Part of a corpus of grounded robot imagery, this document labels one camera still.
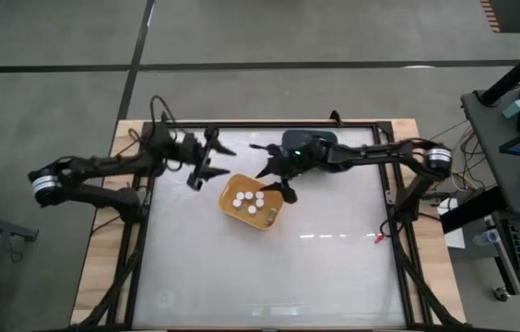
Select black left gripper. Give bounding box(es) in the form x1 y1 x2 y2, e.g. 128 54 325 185
174 126 238 191

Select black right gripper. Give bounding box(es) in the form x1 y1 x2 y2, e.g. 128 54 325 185
249 130 336 205

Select teal plastic bin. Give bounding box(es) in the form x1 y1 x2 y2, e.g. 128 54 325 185
281 129 339 174

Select yellow plastic bin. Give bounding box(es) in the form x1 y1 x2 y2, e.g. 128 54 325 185
217 173 285 231

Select white paper sheet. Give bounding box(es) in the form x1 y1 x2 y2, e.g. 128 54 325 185
437 197 467 250

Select black desk support bar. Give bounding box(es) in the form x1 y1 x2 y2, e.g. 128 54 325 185
439 186 508 234

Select black side desk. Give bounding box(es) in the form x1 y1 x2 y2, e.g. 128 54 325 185
460 87 520 329

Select clear plastic bottle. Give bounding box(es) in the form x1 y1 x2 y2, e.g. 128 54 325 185
471 229 501 247

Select grey desk leg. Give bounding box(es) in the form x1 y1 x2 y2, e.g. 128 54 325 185
490 228 520 296

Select small teal box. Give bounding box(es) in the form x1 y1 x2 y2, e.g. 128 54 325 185
502 99 520 119

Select black slanted pole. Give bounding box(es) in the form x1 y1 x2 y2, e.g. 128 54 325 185
478 32 520 107

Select striped-edge dark rug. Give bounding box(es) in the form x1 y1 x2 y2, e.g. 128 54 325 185
479 0 520 34

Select black aluminium table frame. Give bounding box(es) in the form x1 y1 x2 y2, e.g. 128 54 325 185
69 110 467 331

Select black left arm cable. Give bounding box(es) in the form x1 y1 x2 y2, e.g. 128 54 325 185
128 94 178 153

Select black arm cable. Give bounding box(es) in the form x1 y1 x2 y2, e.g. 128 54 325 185
448 136 478 190
128 94 178 153

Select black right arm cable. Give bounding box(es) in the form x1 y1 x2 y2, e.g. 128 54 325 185
448 136 478 190

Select loose wire bundle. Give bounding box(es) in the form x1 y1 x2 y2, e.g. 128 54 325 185
425 117 478 139

